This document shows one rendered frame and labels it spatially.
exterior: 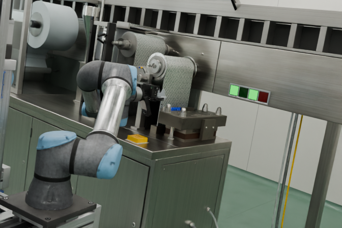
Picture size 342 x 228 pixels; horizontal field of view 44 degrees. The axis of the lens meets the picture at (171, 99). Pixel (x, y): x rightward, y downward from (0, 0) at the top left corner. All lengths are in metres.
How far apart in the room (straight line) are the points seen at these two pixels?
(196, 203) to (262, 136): 2.72
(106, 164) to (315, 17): 1.30
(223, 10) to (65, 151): 1.40
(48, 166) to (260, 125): 3.78
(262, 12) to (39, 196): 1.48
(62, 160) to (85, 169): 0.08
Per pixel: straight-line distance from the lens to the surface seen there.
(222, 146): 2.36
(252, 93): 2.30
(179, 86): 2.35
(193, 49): 2.54
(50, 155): 1.38
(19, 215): 1.47
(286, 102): 2.22
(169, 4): 2.71
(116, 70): 1.66
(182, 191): 2.19
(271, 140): 4.89
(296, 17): 2.24
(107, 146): 1.37
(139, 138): 2.02
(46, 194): 1.41
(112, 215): 2.20
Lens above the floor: 1.39
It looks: 8 degrees down
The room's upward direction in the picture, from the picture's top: 9 degrees clockwise
